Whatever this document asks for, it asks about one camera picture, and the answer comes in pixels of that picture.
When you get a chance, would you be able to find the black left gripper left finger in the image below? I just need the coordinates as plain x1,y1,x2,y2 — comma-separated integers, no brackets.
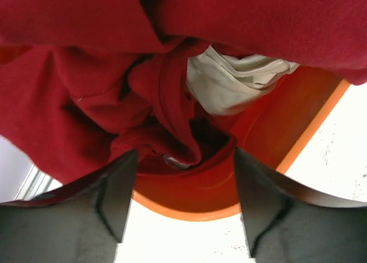
1,150,138,263

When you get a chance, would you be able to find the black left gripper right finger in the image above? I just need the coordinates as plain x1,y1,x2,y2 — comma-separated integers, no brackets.
234,148,366,263

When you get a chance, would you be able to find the dark red t-shirt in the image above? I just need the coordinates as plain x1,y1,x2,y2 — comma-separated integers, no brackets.
1,0,366,183

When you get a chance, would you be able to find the orange plastic basket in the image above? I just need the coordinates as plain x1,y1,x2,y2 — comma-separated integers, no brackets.
133,67,349,222

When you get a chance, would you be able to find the white t-shirt in basket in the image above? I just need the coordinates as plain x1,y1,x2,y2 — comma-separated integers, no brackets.
186,46,299,116

